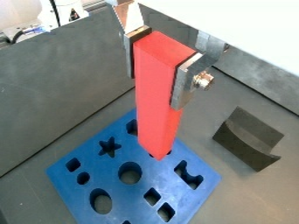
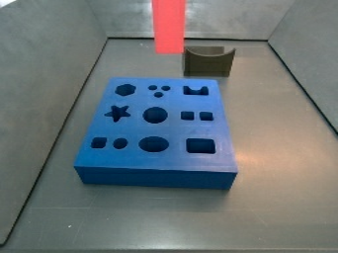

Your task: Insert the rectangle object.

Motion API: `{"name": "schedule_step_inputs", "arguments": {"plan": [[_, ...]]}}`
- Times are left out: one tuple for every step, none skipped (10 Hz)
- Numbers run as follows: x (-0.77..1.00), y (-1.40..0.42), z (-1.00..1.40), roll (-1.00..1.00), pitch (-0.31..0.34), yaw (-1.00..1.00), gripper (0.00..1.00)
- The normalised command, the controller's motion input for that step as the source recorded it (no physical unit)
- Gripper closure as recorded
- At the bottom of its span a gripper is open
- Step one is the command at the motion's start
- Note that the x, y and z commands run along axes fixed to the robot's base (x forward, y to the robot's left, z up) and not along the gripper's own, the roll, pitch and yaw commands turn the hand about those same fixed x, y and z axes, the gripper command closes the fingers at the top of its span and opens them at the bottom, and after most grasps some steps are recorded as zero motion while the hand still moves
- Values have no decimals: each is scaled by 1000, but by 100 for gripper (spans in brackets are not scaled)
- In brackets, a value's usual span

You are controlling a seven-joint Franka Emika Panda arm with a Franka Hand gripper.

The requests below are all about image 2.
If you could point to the red rectangular block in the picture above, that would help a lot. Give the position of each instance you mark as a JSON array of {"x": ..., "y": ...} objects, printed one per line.
[{"x": 168, "y": 25}]

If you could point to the blue shape-sorting block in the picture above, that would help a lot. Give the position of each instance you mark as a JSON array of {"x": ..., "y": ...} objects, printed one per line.
[{"x": 159, "y": 134}]

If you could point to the dark curved cradle block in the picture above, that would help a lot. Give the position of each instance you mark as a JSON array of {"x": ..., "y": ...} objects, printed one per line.
[{"x": 207, "y": 61}]

